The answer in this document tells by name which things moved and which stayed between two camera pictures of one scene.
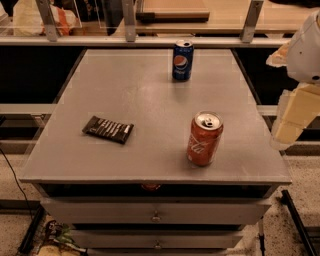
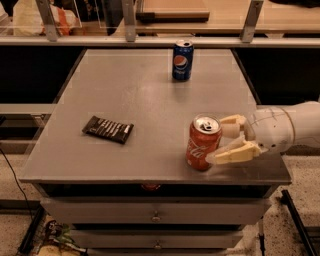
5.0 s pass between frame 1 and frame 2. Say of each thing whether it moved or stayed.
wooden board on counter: stayed
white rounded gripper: moved
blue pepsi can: stayed
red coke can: stayed
